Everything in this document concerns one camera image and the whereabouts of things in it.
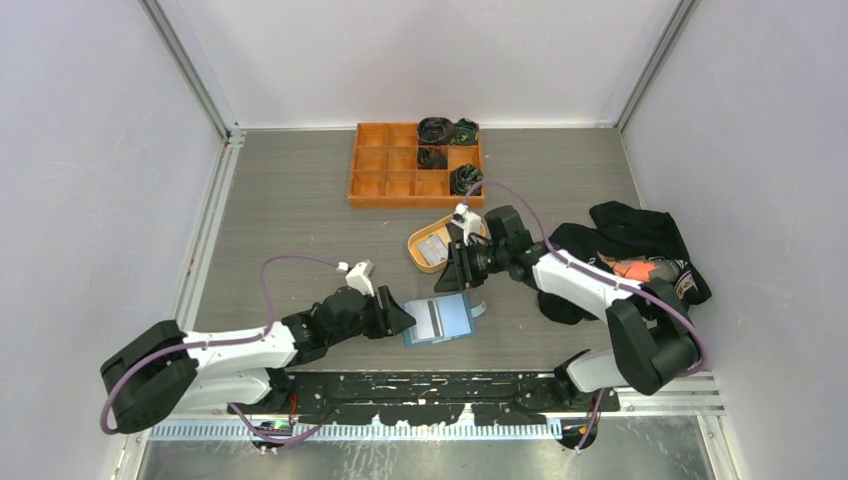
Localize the orange compartment organizer tray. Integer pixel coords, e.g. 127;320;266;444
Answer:
347;122;486;210

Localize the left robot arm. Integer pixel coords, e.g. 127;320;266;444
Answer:
100;286;416;435

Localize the green rolled sock top right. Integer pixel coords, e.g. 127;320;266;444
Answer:
450;118;480;146

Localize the dark rolled sock middle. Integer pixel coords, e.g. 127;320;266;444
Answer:
416;147;448;170

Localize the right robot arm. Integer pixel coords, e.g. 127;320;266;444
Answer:
434;204;705;411

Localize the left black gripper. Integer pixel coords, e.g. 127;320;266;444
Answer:
328;285;415;346

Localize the black and white card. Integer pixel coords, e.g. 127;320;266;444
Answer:
404;299;443;343

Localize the dark rolled sock top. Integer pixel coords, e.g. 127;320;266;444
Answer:
417;117;456;145

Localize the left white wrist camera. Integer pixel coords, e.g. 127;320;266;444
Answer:
336;260;375;297

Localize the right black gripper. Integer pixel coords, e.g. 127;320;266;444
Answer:
434;237;509;294

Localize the black garment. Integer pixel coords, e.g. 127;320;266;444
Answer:
550;201;712;308

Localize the dark rolled sock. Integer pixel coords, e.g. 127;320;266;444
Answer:
417;117;456;145
416;147;448;170

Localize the blue leather card holder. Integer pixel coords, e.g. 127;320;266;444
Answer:
402;292;487;347

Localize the grey card in tray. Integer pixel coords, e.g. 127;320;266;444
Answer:
415;234;449;266

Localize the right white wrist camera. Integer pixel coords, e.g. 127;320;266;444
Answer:
451;203;482;245

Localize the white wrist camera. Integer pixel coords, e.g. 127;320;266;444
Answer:
336;260;375;297
451;203;482;245

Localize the oval wooden tray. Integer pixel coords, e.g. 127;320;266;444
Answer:
407;214;452;274

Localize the aluminium frame rail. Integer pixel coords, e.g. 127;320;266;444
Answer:
140;373;725;449

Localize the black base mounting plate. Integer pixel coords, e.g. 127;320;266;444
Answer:
239;371;620;426

